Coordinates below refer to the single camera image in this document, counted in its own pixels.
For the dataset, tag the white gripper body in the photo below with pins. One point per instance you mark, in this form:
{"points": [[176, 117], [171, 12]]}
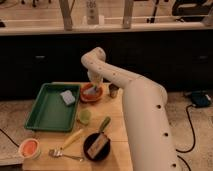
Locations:
{"points": [[94, 78]]}

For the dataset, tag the grey towel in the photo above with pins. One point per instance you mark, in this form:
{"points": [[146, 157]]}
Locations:
{"points": [[91, 91]]}

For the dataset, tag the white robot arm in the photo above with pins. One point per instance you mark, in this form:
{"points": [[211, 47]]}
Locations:
{"points": [[143, 102]]}

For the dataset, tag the red bowl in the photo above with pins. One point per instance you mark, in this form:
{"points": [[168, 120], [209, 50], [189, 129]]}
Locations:
{"points": [[90, 98]]}

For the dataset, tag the orange bowl white rim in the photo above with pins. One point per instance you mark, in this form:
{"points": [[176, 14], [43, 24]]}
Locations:
{"points": [[29, 149]]}

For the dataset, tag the blue grey sponge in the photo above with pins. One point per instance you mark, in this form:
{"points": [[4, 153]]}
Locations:
{"points": [[68, 97]]}

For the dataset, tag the green plastic tray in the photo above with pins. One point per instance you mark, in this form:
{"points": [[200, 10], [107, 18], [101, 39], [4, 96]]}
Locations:
{"points": [[50, 112]]}

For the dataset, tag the wooden block in pan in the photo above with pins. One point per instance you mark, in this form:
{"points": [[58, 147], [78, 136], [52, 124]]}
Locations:
{"points": [[98, 141]]}

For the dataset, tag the wooden table board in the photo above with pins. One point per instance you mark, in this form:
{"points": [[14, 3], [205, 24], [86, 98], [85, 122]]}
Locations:
{"points": [[119, 157]]}

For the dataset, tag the dark blue power adapter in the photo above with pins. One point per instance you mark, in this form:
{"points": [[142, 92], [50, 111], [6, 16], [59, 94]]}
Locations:
{"points": [[200, 99]]}

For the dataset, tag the black pan green handle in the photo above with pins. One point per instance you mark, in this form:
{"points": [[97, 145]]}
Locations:
{"points": [[106, 150]]}

